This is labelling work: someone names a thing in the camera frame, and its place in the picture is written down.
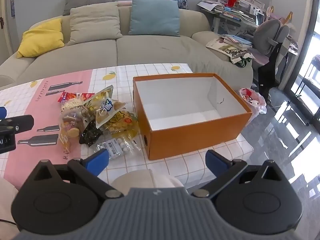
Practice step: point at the white candy packet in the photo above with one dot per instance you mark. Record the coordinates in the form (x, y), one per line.
(117, 146)

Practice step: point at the green and yellow snack packet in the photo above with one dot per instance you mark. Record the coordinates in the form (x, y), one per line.
(100, 96)

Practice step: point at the yellow waffle cracker packet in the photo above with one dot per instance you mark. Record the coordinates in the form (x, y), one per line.
(122, 123)

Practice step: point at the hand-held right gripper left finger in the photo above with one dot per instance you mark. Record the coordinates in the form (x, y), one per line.
(98, 160)

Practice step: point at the beige sofa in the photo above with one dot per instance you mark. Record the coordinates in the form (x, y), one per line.
(155, 52)

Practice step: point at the yellow pillow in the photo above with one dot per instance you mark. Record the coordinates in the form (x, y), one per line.
(41, 38)

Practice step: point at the grey desk chair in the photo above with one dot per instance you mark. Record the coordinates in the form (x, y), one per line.
(271, 31)

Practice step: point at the orange cardboard box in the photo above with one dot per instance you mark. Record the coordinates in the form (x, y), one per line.
(195, 132)

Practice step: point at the grey striped pillow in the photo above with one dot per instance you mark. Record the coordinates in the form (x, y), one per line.
(87, 1)

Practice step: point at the pink cushion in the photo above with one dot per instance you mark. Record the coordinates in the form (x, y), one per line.
(124, 3)

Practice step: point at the clear bag of round cookies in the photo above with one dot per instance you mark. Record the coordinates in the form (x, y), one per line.
(71, 120)

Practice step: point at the tablet screen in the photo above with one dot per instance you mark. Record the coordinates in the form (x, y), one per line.
(260, 17)

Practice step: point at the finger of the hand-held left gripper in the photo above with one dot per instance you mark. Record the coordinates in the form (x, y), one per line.
(21, 123)
(2, 112)

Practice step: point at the red snack packet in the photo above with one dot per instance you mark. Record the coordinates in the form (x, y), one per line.
(72, 96)

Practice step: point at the trash bin with pink bag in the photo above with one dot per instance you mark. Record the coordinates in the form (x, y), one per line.
(252, 100)

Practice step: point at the pink and white checked tablecloth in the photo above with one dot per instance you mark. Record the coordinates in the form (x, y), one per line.
(42, 115)

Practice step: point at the yellow packet with blue label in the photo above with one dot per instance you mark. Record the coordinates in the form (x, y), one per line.
(110, 107)

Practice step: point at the glass balcony door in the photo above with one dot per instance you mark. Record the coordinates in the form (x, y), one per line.
(306, 55)

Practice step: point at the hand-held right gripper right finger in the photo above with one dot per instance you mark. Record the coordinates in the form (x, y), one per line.
(215, 162)

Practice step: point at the light blue pillow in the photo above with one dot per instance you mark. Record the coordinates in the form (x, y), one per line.
(155, 16)

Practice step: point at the black garment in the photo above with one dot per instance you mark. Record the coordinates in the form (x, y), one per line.
(266, 77)

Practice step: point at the stack of books and magazines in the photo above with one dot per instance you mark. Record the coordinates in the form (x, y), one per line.
(235, 52)

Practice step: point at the beige pillow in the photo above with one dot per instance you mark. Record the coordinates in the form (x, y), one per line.
(93, 23)

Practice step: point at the white desk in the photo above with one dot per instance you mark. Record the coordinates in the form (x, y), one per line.
(225, 25)

